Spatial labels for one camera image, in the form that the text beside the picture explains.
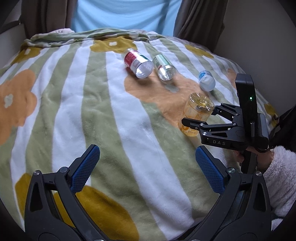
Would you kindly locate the left brown curtain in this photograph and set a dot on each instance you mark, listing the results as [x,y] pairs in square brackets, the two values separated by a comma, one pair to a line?
[44,16]

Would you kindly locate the right brown curtain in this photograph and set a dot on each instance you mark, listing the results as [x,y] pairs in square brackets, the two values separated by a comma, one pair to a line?
[201,21]

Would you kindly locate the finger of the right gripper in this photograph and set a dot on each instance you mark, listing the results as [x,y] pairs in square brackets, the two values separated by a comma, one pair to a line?
[191,127]
[228,111]

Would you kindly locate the person's right hand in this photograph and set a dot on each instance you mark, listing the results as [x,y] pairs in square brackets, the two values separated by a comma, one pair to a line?
[264,160]

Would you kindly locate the floral striped blanket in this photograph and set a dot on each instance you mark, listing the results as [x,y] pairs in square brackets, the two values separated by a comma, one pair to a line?
[64,92]

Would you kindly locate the red label plastic cup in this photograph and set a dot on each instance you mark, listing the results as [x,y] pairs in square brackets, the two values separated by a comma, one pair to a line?
[138,64]

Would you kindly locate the light blue hanging cloth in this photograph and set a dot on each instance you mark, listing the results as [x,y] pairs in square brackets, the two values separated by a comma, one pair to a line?
[158,16]

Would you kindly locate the brown curtain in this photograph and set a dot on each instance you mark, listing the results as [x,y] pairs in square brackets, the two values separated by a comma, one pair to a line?
[201,21]
[44,16]

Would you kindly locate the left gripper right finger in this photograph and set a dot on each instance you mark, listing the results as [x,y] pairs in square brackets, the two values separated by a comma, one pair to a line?
[242,211]

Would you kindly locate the green label plastic cup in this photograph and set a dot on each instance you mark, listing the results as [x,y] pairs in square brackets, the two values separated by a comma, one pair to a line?
[165,70]

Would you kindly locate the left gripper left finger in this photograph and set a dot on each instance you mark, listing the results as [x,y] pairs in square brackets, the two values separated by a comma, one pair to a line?
[52,210]

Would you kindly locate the white fleece right sleeve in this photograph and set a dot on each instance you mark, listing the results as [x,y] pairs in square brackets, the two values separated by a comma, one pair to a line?
[280,182]

